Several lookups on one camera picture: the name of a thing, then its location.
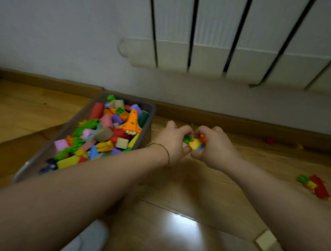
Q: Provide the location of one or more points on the person's left hand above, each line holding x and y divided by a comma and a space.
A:
169, 141

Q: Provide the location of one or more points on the person's right hand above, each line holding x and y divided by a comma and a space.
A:
218, 152

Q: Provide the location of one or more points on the person's right thumb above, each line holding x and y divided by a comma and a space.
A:
197, 153

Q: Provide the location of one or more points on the person's left thumb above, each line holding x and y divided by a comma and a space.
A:
186, 150

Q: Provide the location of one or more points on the blue building block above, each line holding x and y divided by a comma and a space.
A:
200, 148

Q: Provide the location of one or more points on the yellow building block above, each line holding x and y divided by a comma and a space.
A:
195, 143
311, 185

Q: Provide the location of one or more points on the green building block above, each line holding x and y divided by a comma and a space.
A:
302, 179
187, 139

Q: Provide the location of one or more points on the orange building block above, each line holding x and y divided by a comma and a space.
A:
203, 138

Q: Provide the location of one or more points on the person's right forearm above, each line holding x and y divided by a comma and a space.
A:
279, 206

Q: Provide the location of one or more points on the person's left forearm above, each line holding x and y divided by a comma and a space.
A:
77, 191

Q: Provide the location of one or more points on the wooden skirting board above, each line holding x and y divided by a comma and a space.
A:
232, 122

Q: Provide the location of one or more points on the orange toy animal figure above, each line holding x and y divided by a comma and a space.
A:
132, 124

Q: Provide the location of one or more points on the small red building block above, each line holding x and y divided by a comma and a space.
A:
269, 141

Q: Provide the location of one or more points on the pile of colourful building blocks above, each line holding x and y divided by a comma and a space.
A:
103, 134

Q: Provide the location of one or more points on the beige building block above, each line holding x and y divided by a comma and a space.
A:
265, 240

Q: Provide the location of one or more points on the red building block cluster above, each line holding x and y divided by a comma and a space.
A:
321, 190

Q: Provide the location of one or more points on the light grey garment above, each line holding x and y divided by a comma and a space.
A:
88, 238

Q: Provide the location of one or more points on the grey plastic storage bin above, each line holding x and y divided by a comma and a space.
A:
51, 147

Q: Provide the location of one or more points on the white wall radiator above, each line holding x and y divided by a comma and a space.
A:
232, 41

